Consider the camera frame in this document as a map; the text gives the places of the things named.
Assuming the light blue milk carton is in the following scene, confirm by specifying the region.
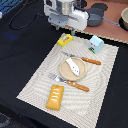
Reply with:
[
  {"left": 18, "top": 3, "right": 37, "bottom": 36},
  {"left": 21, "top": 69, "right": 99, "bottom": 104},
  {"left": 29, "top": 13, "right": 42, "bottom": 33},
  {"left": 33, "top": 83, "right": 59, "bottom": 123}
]
[{"left": 88, "top": 35, "right": 104, "bottom": 54}]

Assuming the round wooden plate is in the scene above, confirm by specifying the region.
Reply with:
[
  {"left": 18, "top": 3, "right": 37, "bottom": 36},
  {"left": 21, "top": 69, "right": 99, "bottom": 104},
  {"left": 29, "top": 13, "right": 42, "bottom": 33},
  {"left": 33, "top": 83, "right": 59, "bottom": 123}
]
[{"left": 59, "top": 57, "right": 87, "bottom": 81}]

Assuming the blue striped cloth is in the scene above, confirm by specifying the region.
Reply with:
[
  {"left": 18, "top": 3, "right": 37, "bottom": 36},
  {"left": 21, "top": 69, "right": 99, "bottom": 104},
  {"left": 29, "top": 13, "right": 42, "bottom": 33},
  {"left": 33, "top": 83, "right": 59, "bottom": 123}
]
[{"left": 0, "top": 0, "right": 25, "bottom": 16}]

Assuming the yellow butter box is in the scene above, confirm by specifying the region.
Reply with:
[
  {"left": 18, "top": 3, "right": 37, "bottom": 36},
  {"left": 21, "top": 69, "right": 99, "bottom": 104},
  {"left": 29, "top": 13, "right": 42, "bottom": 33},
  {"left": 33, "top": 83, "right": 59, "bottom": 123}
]
[{"left": 57, "top": 34, "right": 73, "bottom": 47}]

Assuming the knife with wooden handle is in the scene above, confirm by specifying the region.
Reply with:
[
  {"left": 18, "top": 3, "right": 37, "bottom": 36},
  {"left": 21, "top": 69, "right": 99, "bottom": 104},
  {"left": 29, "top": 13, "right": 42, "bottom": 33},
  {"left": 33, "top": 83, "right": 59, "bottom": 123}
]
[{"left": 61, "top": 51, "right": 101, "bottom": 65}]

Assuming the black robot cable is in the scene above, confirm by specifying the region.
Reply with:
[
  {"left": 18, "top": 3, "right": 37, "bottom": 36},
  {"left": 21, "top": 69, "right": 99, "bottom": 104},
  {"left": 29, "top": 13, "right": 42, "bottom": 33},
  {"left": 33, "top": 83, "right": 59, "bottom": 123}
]
[{"left": 8, "top": 0, "right": 46, "bottom": 32}]

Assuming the fork with wooden handle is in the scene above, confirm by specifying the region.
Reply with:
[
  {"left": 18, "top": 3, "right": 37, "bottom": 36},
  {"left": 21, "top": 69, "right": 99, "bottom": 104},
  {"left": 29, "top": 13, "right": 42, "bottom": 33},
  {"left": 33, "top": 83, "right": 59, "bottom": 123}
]
[{"left": 48, "top": 73, "right": 89, "bottom": 92}]

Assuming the beige woven placemat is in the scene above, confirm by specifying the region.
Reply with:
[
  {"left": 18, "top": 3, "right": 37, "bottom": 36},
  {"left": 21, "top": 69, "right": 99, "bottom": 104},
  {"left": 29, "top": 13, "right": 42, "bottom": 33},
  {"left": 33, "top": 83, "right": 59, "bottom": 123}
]
[{"left": 17, "top": 37, "right": 118, "bottom": 128}]

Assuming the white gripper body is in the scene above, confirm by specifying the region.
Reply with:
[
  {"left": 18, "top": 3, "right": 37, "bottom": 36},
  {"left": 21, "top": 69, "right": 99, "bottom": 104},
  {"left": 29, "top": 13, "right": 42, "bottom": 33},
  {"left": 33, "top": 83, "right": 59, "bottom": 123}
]
[{"left": 44, "top": 0, "right": 89, "bottom": 31}]

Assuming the grey saucepan with handle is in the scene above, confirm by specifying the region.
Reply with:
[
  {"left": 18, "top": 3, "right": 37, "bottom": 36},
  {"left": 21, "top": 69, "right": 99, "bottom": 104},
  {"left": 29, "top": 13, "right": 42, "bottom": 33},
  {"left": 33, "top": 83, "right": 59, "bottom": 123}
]
[{"left": 86, "top": 8, "right": 119, "bottom": 27}]

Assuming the beige bowl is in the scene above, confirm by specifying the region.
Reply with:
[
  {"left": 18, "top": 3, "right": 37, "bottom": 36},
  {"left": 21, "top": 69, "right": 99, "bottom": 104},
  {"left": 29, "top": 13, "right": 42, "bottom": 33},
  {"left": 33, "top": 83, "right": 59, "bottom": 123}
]
[{"left": 121, "top": 7, "right": 128, "bottom": 30}]

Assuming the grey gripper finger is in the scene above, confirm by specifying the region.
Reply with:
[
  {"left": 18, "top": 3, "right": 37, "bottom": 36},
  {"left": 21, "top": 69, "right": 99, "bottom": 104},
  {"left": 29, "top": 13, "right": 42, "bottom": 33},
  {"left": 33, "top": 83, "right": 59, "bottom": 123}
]
[
  {"left": 55, "top": 25, "right": 60, "bottom": 31},
  {"left": 71, "top": 28, "right": 76, "bottom": 36}
]

